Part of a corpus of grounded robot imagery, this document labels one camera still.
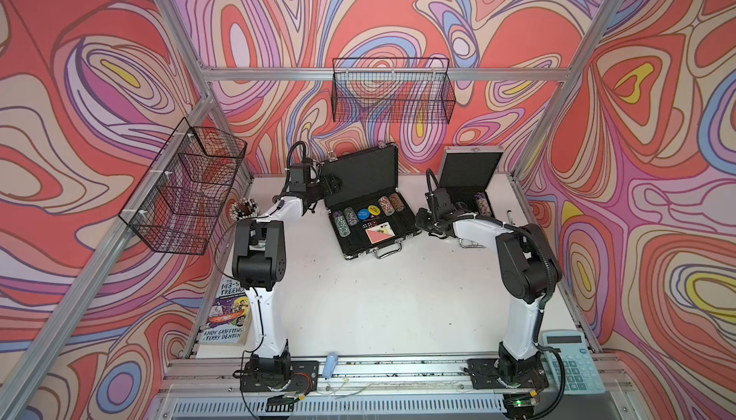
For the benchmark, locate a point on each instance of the light green calculator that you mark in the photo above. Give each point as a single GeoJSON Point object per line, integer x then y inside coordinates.
{"type": "Point", "coordinates": [581, 374]}

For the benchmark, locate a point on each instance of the silver poker set case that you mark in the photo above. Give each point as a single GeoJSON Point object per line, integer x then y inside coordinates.
{"type": "Point", "coordinates": [465, 171]}

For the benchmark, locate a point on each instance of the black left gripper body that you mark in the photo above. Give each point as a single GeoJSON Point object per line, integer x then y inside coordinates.
{"type": "Point", "coordinates": [320, 191]}

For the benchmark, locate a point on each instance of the black poker set case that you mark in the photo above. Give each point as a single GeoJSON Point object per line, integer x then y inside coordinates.
{"type": "Point", "coordinates": [369, 195]}

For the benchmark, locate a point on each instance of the treehouse children's book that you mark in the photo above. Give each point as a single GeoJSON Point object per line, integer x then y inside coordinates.
{"type": "Point", "coordinates": [229, 317]}

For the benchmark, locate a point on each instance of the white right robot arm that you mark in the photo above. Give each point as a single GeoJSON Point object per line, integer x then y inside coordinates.
{"type": "Point", "coordinates": [529, 272]}

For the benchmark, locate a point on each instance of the small blue cylinder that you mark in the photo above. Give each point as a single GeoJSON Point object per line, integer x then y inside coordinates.
{"type": "Point", "coordinates": [330, 364]}

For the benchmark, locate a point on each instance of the right poker chip stack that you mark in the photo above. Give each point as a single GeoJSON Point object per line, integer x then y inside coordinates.
{"type": "Point", "coordinates": [483, 206]}

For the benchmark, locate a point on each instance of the clear plastic pencil jar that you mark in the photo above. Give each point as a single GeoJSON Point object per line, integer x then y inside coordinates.
{"type": "Point", "coordinates": [244, 208]}

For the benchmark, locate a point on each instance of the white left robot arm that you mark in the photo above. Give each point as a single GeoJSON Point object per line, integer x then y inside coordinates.
{"type": "Point", "coordinates": [259, 263]}

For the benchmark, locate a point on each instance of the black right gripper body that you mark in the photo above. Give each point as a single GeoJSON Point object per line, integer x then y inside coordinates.
{"type": "Point", "coordinates": [426, 221]}

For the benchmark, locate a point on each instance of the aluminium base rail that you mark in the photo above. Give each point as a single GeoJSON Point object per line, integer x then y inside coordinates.
{"type": "Point", "coordinates": [423, 386]}

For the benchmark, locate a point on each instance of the black wire basket back wall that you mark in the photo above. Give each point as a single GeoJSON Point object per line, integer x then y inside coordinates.
{"type": "Point", "coordinates": [404, 90]}

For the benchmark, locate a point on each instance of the black wire basket left wall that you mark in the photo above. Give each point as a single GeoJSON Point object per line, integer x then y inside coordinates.
{"type": "Point", "coordinates": [176, 206]}

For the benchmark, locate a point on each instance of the black wire basket wall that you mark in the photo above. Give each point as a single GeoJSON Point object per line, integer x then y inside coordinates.
{"type": "Point", "coordinates": [176, 206]}
{"type": "Point", "coordinates": [404, 90]}

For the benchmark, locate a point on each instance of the playing card deck box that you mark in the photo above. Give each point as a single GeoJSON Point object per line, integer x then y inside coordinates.
{"type": "Point", "coordinates": [379, 233]}

